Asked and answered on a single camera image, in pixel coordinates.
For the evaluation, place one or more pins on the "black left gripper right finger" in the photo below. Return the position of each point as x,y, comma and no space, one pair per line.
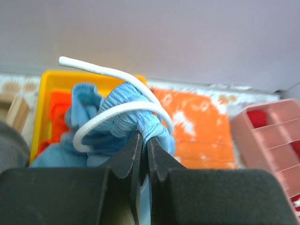
181,196

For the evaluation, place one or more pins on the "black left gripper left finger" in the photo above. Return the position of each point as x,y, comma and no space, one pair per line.
105,195

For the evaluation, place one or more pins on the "orange bleached denim shorts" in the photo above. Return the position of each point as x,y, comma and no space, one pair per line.
201,129

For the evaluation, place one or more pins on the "light blue shorts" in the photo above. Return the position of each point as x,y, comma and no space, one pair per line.
99,127

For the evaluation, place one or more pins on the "grey sweat shorts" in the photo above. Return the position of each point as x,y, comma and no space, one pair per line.
14,151

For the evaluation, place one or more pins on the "bright orange shorts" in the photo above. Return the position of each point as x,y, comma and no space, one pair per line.
59,103

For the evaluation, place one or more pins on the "wooden clothes rack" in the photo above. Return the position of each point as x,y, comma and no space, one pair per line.
14,111

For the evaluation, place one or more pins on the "pink compartment organizer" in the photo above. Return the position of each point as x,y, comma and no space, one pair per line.
268,147

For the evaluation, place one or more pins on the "floral table mat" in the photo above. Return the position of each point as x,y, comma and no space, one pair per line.
27,87

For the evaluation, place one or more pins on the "red cloth in organizer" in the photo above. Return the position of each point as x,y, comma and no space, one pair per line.
296,147
258,118

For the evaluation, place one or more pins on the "yellow plastic tray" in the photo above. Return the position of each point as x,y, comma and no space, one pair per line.
52,80

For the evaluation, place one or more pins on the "red white item in organizer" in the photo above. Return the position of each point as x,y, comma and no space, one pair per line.
296,205

